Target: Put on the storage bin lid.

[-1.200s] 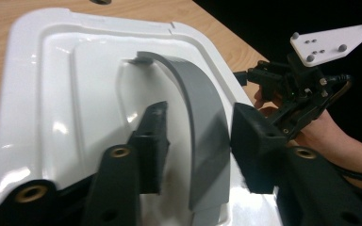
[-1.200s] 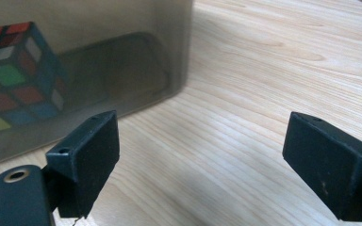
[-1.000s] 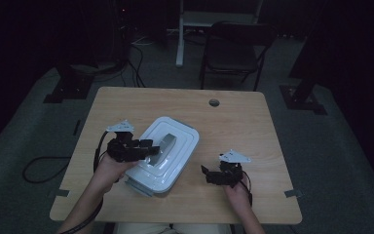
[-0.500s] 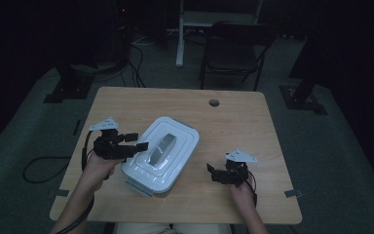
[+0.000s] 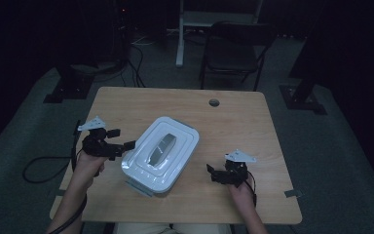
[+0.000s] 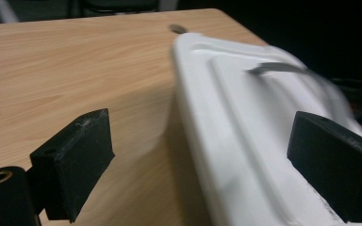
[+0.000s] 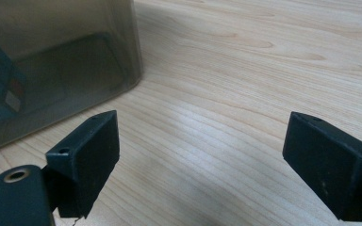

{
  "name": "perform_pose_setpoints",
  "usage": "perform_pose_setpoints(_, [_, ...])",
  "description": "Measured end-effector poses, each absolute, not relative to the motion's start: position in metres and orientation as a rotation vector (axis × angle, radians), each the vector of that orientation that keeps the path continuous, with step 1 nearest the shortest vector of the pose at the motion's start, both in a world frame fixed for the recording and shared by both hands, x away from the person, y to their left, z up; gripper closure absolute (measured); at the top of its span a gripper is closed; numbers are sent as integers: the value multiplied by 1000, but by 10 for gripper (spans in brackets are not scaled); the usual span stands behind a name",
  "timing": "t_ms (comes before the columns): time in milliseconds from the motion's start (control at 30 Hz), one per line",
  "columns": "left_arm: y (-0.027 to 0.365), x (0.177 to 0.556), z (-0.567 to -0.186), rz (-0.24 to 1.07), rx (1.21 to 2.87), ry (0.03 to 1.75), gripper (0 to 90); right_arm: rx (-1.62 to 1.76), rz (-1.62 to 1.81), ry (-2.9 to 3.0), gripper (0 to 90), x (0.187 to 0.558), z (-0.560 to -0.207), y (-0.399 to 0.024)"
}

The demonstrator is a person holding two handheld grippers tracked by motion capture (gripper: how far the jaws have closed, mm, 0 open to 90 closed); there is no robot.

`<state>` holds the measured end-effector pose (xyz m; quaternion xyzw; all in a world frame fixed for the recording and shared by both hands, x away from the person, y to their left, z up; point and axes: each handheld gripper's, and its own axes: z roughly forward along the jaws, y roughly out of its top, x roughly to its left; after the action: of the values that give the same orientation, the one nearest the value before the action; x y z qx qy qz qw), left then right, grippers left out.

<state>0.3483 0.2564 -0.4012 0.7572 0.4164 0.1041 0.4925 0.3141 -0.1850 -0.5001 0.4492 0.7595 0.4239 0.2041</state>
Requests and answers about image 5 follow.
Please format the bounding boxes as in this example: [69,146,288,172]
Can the black floor cables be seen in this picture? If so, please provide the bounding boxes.
[120,42,146,88]

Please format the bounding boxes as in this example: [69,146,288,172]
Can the grey tape piece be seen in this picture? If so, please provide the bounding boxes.
[284,189,303,199]

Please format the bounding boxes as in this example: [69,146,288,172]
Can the white lid with grey handle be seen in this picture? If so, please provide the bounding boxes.
[121,116,200,195]

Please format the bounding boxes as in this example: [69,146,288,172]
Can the white desk frame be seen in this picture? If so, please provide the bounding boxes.
[174,0,264,68]

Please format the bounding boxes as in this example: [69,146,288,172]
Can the person's beige pants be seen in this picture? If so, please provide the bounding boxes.
[111,222,234,234]

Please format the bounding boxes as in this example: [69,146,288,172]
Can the clear grey storage container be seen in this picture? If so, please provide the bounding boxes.
[123,118,201,199]

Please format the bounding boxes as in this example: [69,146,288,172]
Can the dark equipment tower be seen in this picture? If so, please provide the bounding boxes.
[110,0,133,66]

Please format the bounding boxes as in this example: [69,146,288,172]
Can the person's right hand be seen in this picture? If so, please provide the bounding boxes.
[228,176,257,209]

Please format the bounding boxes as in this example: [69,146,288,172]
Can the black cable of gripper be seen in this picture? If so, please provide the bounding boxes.
[243,174,258,207]
[22,130,89,234]

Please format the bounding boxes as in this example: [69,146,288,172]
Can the person's left hand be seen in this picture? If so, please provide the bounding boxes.
[71,152,106,191]

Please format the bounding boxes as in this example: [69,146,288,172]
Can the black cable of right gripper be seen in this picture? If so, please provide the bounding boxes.
[243,174,258,207]

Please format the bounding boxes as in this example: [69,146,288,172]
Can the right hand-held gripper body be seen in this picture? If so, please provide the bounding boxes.
[222,149,257,189]

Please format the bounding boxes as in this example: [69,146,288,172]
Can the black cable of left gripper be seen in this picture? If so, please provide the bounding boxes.
[22,130,89,234]

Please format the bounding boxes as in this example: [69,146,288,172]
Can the black stand with flat base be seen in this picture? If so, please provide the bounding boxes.
[43,62,95,104]
[279,0,328,115]

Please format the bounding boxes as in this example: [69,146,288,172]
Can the black folding chair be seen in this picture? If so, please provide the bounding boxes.
[199,20,279,92]

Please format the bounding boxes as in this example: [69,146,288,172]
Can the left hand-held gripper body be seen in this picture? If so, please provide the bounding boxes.
[77,116,125,160]

